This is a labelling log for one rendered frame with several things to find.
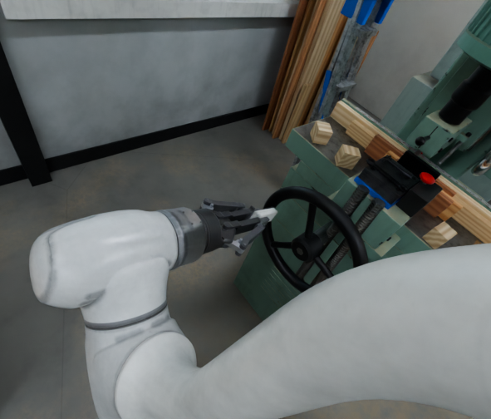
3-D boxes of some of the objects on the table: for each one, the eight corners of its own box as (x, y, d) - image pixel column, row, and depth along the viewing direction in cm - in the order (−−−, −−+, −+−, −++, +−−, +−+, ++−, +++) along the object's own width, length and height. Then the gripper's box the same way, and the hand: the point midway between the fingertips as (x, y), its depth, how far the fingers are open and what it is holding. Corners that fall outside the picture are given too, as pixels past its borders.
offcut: (351, 170, 73) (361, 156, 70) (336, 165, 72) (345, 152, 69) (349, 160, 75) (358, 147, 72) (334, 156, 75) (342, 143, 71)
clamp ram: (370, 185, 70) (394, 157, 63) (385, 175, 74) (408, 149, 67) (400, 210, 67) (429, 184, 60) (414, 199, 71) (442, 174, 64)
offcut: (434, 249, 62) (448, 240, 59) (421, 237, 64) (434, 227, 61) (444, 243, 64) (458, 233, 61) (431, 230, 66) (444, 220, 63)
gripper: (223, 248, 42) (301, 223, 60) (177, 189, 47) (262, 182, 65) (203, 278, 46) (282, 245, 64) (162, 221, 51) (246, 205, 69)
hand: (262, 215), depth 62 cm, fingers closed
